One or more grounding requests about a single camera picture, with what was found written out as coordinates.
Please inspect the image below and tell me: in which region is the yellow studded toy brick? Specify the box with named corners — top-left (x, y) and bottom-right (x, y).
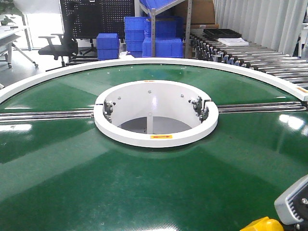
top-left (240, 217), bottom-right (284, 231)

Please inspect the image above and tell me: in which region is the blue crate stack left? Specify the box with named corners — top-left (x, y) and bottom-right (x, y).
top-left (96, 33), bottom-right (119, 61)

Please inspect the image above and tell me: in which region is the blue crate stack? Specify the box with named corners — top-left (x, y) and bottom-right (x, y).
top-left (96, 33), bottom-right (119, 61)
top-left (124, 16), bottom-right (146, 58)
top-left (142, 16), bottom-right (183, 58)

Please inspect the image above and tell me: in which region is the blue crate stack right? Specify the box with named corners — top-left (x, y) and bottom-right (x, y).
top-left (142, 16), bottom-right (183, 58)

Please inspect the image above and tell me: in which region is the blue crate stack middle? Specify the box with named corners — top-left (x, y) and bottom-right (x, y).
top-left (124, 16), bottom-right (146, 58)

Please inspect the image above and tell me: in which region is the grey metal shelf rack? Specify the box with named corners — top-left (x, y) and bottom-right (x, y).
top-left (137, 0), bottom-right (193, 58)

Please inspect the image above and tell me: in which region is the black compartment tray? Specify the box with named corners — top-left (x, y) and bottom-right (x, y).
top-left (203, 28), bottom-right (242, 39)

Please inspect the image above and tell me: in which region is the black office chair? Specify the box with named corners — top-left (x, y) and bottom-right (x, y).
top-left (38, 13), bottom-right (78, 67)

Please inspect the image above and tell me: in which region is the white flat tray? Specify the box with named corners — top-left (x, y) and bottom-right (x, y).
top-left (218, 38), bottom-right (249, 46)

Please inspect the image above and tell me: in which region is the brown cardboard box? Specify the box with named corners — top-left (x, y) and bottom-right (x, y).
top-left (173, 0), bottom-right (220, 29)

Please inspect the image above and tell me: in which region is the black perforated pegboard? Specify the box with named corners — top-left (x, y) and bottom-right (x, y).
top-left (59, 0), bottom-right (135, 39)

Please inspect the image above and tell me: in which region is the right steel roller bar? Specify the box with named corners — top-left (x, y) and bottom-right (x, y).
top-left (217, 102), bottom-right (308, 114)

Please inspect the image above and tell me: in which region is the steel roller bar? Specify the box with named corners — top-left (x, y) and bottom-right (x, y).
top-left (0, 109), bottom-right (94, 123)
top-left (217, 102), bottom-right (308, 114)

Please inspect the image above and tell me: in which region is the steel roller conveyor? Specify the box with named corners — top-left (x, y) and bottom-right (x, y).
top-left (189, 28), bottom-right (308, 90)

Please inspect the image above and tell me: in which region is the left steel roller bar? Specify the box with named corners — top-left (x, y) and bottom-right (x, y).
top-left (0, 109), bottom-right (94, 123)

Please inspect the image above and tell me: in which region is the white outer rim guard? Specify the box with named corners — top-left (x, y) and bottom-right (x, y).
top-left (0, 57), bottom-right (308, 103)

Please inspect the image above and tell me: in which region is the white desk at left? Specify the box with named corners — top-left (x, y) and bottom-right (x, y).
top-left (0, 26), bottom-right (39, 68)

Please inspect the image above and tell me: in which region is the white inner ring guard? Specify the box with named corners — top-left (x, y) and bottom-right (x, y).
top-left (93, 80), bottom-right (219, 148)

